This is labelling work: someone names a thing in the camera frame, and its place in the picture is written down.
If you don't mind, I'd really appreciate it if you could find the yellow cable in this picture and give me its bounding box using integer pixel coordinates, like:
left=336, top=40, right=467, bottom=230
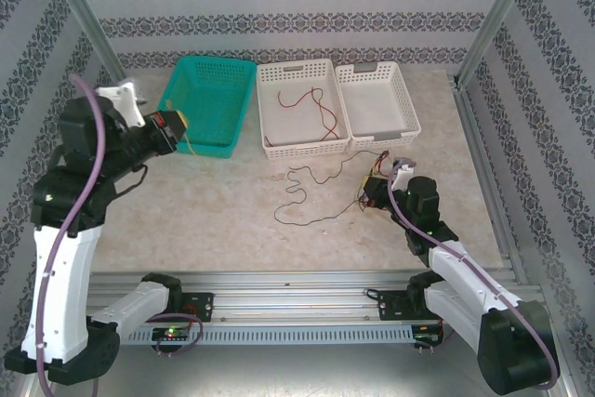
left=355, top=162, right=390, bottom=196
left=182, top=126, right=208, bottom=157

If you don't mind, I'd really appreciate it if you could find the teal plastic basket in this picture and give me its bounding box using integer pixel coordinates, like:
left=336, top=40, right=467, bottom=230
left=156, top=55, right=258, bottom=160

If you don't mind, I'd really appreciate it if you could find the small white plastic basket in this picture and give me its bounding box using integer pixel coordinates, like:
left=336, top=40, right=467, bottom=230
left=334, top=60, right=423, bottom=152

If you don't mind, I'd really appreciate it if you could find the large white plastic basket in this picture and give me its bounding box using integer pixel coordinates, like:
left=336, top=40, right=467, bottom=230
left=255, top=58, right=350, bottom=160

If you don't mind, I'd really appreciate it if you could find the small circuit board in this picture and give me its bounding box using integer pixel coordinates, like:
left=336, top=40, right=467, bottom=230
left=412, top=324, right=445, bottom=345
left=152, top=325, right=192, bottom=341

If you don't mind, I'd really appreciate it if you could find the grey metal panel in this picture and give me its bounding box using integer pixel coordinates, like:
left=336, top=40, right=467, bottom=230
left=27, top=320, right=575, bottom=397

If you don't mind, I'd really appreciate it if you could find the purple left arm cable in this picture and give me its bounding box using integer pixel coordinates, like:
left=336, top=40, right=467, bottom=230
left=35, top=75, right=205, bottom=397

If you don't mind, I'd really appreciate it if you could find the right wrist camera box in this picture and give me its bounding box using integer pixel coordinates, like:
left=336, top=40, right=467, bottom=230
left=390, top=157, right=418, bottom=184

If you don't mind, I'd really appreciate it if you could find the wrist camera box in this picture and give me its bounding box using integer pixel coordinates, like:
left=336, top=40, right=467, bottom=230
left=95, top=82, right=146, bottom=129
left=390, top=157, right=418, bottom=184

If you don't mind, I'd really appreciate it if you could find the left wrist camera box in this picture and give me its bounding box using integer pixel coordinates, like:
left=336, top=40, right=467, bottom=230
left=95, top=82, right=146, bottom=129

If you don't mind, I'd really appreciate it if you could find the aluminium side rail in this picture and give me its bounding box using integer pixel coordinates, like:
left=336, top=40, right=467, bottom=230
left=453, top=80, right=531, bottom=286

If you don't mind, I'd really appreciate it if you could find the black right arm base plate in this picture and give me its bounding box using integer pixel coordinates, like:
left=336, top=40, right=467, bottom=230
left=377, top=287, right=447, bottom=323

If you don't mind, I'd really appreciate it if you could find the aluminium frame post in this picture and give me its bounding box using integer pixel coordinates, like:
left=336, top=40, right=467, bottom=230
left=454, top=0, right=545, bottom=89
left=44, top=0, right=134, bottom=91

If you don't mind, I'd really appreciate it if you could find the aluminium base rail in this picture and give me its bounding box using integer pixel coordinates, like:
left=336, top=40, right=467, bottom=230
left=86, top=269, right=531, bottom=324

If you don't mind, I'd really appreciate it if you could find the slotted grey cable duct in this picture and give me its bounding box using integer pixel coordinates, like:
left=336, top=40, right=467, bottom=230
left=118, top=324, right=416, bottom=347

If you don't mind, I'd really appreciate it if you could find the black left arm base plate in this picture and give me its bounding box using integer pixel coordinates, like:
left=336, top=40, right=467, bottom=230
left=178, top=292, right=216, bottom=324

